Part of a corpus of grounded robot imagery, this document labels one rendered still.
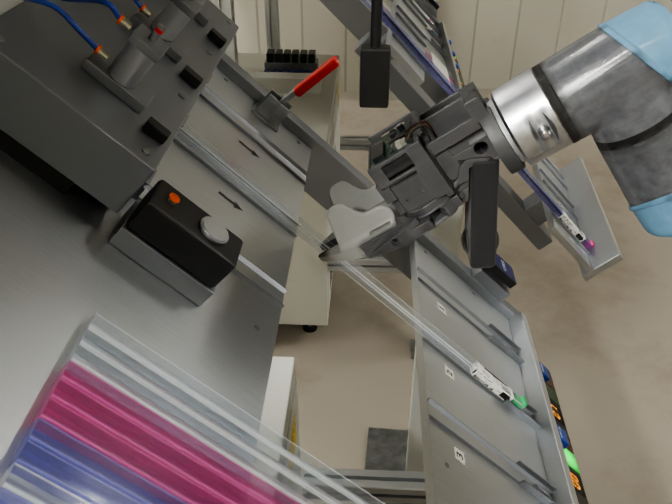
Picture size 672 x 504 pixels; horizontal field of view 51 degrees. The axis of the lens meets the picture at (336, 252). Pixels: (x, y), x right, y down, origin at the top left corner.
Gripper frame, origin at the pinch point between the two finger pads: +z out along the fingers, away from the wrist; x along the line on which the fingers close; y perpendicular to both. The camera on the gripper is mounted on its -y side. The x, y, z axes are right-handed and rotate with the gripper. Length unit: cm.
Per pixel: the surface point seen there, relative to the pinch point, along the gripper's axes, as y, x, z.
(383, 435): -82, -61, 47
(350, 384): -78, -79, 55
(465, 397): -19.6, 5.2, -3.0
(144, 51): 26.6, 12.2, -3.8
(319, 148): 3.6, -19.0, 1.1
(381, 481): -55, -22, 31
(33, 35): 31.6, 12.8, 1.4
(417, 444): -75, -47, 34
